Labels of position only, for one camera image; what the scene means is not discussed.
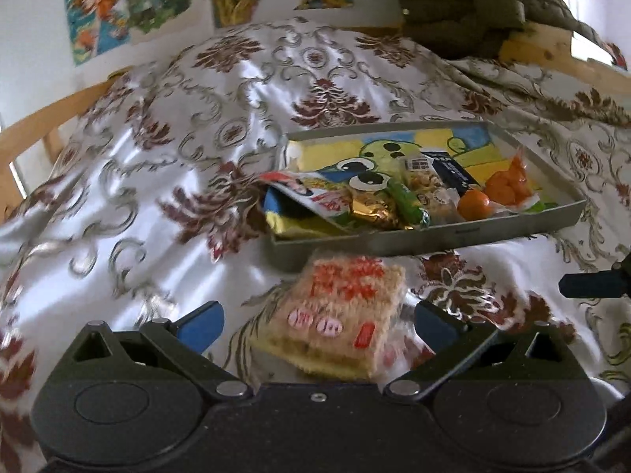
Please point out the small blue and white packet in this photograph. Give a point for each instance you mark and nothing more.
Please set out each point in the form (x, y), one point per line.
(453, 172)

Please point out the grey tray with cartoon print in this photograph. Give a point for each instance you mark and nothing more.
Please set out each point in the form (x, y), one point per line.
(443, 241)

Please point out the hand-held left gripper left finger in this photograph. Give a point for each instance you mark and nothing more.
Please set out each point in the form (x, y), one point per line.
(202, 327)

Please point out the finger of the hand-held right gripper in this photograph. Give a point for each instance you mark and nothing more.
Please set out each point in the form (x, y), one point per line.
(586, 285)

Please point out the clear nut bar packet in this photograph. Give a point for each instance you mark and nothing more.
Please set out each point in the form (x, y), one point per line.
(434, 192)

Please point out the floral satin blanket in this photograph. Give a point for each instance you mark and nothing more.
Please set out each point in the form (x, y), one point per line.
(172, 157)

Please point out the green snack packet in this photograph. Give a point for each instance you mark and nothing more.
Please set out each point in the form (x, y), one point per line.
(406, 202)

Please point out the blue and yellow snack packet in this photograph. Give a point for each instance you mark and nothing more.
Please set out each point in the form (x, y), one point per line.
(291, 219)

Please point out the olive quilted jacket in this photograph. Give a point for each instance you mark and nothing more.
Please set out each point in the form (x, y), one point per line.
(468, 5)

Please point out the gold rice cracker packet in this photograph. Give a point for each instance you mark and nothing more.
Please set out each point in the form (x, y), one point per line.
(374, 212)

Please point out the red and white snack packet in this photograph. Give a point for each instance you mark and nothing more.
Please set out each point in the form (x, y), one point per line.
(315, 194)

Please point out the orange dried fruit packet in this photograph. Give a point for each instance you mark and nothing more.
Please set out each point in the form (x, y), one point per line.
(510, 185)

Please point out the small round orange fruit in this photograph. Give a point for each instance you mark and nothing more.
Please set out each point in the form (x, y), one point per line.
(474, 204)

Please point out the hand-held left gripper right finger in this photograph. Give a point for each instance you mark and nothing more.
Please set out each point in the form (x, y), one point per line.
(434, 325)

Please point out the colourful cartoon wall poster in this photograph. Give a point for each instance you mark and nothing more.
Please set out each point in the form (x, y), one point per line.
(128, 5)

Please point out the clear rice cracker packet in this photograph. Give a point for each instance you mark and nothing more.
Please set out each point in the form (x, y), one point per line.
(335, 320)

